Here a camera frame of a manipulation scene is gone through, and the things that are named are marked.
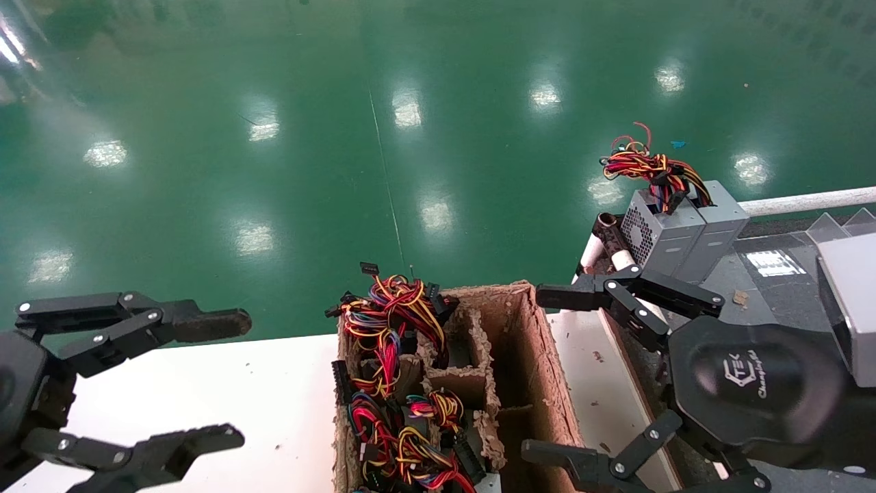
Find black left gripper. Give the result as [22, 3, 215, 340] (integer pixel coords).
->
[0, 291, 253, 493]

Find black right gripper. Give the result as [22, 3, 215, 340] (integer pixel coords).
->
[521, 264, 876, 493]

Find brown pulp cardboard tray box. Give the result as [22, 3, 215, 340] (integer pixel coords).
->
[332, 279, 589, 493]

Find white support leg tube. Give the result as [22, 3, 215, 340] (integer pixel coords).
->
[571, 236, 606, 283]

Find dark tube joint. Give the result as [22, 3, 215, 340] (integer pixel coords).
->
[592, 212, 627, 257]

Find grey power supply with vent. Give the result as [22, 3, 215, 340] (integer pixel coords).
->
[619, 188, 707, 278]

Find black conveyor belt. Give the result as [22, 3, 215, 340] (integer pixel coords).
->
[589, 219, 876, 493]

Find grey power supply unit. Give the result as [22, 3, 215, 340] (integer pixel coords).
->
[674, 180, 751, 285]

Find black multi-pin connector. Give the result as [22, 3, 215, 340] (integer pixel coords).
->
[331, 359, 354, 406]

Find clear plastic guide plate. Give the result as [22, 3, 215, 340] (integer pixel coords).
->
[806, 212, 856, 245]
[843, 207, 876, 237]

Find long white rail tube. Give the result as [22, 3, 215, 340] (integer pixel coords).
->
[611, 249, 670, 324]

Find small multicolour wire bundle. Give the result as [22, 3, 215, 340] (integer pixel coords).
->
[405, 388, 466, 433]

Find red yellow black wire bundle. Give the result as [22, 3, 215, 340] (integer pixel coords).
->
[600, 122, 714, 214]

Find large multicolour wire bundle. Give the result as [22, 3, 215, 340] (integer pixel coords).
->
[324, 262, 461, 399]

